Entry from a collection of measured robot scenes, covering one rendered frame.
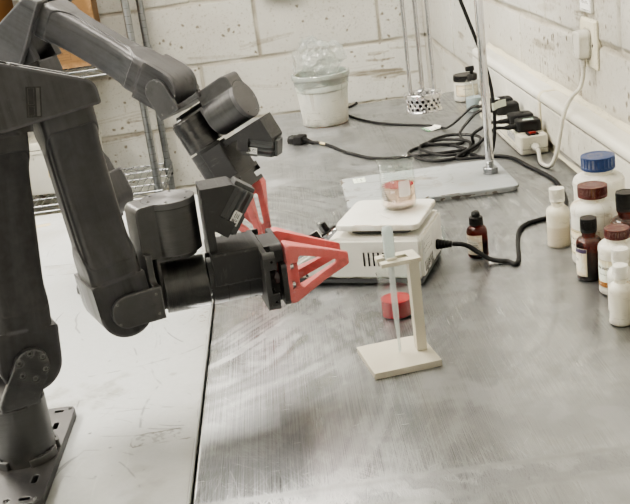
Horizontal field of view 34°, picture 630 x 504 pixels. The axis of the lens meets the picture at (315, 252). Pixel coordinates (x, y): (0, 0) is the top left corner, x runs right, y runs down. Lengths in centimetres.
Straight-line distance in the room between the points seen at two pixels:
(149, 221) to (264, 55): 281
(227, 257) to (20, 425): 27
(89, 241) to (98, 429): 23
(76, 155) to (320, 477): 39
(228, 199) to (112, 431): 28
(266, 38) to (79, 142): 285
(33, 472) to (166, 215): 29
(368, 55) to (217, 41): 56
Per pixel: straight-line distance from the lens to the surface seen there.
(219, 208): 108
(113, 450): 111
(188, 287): 109
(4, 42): 160
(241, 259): 108
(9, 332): 104
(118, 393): 123
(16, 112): 99
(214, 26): 383
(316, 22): 384
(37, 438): 109
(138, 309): 107
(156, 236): 108
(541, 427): 104
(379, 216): 144
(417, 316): 118
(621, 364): 116
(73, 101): 100
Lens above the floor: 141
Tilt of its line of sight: 19 degrees down
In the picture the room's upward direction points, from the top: 8 degrees counter-clockwise
